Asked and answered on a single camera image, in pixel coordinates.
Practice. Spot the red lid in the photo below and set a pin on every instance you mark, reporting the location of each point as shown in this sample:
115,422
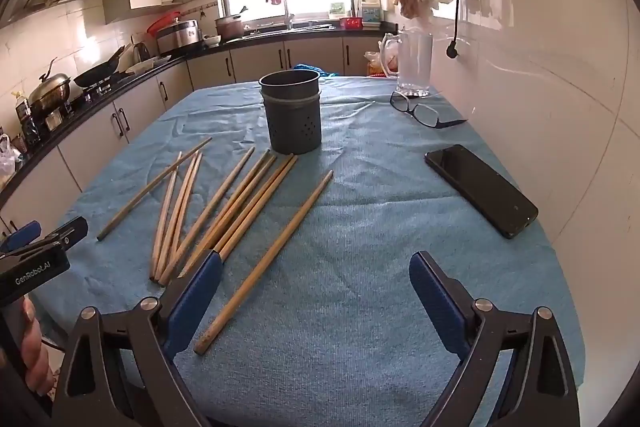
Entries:
160,23

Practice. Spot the black framed eyeglasses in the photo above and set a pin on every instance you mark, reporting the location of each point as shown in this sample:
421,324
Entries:
452,123

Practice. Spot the black wok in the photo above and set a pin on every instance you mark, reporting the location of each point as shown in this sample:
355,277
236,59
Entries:
97,74

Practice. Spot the dark grey chopstick holder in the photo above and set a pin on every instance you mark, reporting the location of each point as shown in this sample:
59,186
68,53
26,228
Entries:
292,127

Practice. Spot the bunch of wooden chopsticks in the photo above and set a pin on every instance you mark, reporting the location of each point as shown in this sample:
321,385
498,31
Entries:
235,212

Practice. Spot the black smartphone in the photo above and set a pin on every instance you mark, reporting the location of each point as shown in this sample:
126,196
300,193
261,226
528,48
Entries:
480,189

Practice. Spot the brownish plastic bag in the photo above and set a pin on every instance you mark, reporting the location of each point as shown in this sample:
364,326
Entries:
411,4

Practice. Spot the gas stove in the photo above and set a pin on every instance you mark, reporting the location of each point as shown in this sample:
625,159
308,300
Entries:
100,92

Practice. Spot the small stone mortar bowl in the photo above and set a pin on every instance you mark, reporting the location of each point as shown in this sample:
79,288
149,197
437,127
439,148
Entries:
212,41

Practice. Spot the blue plastic bag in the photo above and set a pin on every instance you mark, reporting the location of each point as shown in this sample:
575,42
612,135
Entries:
312,69

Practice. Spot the steel pot with lid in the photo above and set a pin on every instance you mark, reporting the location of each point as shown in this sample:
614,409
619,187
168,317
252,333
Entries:
47,92

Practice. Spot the red plastic basket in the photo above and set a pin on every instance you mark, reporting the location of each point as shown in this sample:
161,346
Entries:
351,23

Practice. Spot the steel kettle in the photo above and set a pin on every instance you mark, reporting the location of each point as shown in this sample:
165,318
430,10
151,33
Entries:
140,52

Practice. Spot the cream lower kitchen cabinets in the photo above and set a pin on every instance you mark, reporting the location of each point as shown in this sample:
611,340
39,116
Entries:
260,62

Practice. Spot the steel faucet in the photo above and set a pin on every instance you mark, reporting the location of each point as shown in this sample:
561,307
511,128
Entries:
289,14

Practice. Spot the green box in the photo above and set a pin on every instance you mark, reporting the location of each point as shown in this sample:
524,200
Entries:
336,8

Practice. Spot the white dish tray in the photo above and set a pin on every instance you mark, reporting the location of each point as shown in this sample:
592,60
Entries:
147,66

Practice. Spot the black kitchen countertop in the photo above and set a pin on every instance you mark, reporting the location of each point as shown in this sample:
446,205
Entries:
320,35

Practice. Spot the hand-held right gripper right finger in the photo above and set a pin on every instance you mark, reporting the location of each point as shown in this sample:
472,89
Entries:
440,302

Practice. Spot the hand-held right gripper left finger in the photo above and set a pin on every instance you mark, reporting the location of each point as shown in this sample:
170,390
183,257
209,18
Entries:
195,302

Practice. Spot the dark sauce bottle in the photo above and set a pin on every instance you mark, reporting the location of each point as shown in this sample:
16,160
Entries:
22,114

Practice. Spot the brown cooking pot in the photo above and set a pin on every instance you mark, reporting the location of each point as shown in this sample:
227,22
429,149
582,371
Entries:
229,28

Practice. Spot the crumpled white plastic bag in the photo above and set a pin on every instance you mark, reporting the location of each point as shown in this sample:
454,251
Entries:
6,159

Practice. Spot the person's left hand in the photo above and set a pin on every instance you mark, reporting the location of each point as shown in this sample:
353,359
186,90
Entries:
32,342

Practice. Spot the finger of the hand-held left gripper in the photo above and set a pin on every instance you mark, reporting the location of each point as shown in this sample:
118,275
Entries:
20,234
70,229

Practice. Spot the silver rice cooker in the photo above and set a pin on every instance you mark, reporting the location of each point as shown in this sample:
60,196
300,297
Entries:
177,37

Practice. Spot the blue towel table cloth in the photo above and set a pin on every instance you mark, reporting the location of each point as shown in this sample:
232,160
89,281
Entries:
340,257

